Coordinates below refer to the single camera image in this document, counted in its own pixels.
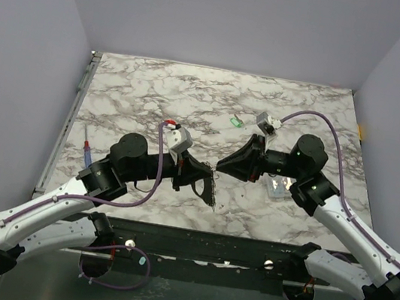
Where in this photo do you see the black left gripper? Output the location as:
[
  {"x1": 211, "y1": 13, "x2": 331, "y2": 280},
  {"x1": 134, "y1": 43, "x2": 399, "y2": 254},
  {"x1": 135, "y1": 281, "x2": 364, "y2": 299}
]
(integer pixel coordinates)
[{"x1": 123, "y1": 140, "x2": 215, "y2": 196}]

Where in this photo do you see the clear plastic parts box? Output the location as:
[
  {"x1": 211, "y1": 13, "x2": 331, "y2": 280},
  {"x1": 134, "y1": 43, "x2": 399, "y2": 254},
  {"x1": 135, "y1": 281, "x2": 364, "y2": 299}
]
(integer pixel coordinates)
[{"x1": 265, "y1": 174, "x2": 293, "y2": 199}]

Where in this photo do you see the green key tag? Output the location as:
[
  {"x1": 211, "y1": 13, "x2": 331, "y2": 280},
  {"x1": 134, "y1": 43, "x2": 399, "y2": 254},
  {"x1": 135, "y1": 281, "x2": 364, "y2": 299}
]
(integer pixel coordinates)
[{"x1": 230, "y1": 116, "x2": 243, "y2": 128}]

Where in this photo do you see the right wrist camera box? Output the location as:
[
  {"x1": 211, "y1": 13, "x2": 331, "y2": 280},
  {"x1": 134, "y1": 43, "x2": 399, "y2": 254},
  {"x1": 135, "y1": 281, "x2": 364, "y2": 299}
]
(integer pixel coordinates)
[{"x1": 256, "y1": 111, "x2": 282, "y2": 137}]

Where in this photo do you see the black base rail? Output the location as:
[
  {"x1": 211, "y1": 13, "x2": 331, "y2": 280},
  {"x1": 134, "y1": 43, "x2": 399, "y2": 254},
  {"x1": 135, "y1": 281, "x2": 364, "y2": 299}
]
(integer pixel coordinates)
[{"x1": 63, "y1": 208, "x2": 337, "y2": 300}]

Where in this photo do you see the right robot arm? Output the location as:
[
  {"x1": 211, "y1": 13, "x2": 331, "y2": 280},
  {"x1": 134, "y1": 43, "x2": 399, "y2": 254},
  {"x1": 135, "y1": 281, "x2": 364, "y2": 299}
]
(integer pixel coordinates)
[{"x1": 217, "y1": 134, "x2": 400, "y2": 300}]

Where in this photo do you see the blue red screwdriver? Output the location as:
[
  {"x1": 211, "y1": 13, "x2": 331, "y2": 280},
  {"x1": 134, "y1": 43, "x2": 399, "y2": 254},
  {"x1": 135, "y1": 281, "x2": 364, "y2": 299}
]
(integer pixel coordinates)
[{"x1": 83, "y1": 124, "x2": 92, "y2": 168}]

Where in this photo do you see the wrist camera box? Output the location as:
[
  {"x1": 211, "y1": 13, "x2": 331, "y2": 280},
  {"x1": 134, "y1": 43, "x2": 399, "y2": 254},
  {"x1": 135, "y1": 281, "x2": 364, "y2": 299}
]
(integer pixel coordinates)
[
  {"x1": 256, "y1": 111, "x2": 282, "y2": 137},
  {"x1": 166, "y1": 126, "x2": 193, "y2": 165}
]

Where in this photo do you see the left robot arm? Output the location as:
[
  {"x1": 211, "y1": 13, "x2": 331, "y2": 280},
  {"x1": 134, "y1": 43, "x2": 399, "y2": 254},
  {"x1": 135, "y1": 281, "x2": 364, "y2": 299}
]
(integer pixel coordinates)
[{"x1": 0, "y1": 133, "x2": 214, "y2": 275}]

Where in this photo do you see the teal sticker on base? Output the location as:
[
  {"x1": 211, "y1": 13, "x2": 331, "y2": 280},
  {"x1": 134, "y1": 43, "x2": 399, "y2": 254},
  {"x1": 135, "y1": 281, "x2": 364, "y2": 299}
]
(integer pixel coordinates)
[{"x1": 139, "y1": 256, "x2": 146, "y2": 265}]

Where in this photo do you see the aluminium frame rail left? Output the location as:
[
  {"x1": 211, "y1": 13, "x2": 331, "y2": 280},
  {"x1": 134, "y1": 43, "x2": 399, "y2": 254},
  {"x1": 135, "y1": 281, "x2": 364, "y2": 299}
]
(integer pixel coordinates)
[{"x1": 31, "y1": 51, "x2": 103, "y2": 199}]

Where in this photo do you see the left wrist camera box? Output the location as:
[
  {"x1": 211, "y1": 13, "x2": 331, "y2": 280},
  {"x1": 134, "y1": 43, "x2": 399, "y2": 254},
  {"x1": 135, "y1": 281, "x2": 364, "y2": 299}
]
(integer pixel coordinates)
[{"x1": 166, "y1": 126, "x2": 193, "y2": 165}]

